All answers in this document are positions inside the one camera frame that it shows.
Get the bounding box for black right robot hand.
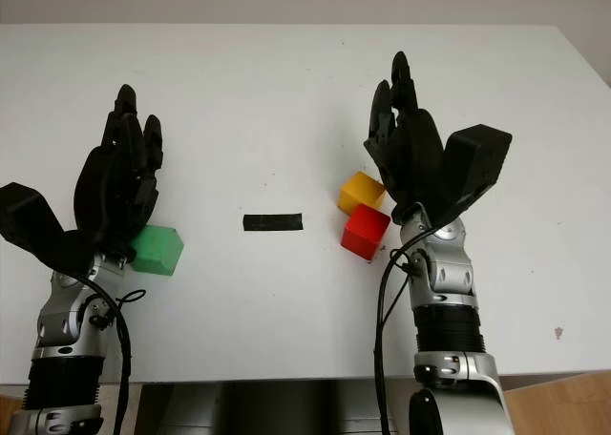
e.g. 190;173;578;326
363;52;448;220

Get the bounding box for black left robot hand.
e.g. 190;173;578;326
72;84;166;259

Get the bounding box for yellow cube block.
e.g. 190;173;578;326
337;171;388;215

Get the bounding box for green cube block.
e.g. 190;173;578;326
127;224;186;280

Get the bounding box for red cube block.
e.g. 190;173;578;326
340;203;392;265

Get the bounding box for black tape strip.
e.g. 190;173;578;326
241;212;306;234

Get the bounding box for dark grey robot torso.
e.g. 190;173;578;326
135;380;400;435

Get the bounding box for brown cardboard box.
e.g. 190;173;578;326
498;371;611;435

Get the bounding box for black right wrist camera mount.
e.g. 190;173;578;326
432;124;514;227

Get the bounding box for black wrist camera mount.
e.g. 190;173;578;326
0;181;97;278
432;124;514;227

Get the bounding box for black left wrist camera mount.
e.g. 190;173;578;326
0;181;97;278

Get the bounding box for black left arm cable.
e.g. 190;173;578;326
75;271;147;435

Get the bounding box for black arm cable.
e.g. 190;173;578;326
75;271;147;435
371;228;434;435

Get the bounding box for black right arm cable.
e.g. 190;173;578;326
371;228;434;435

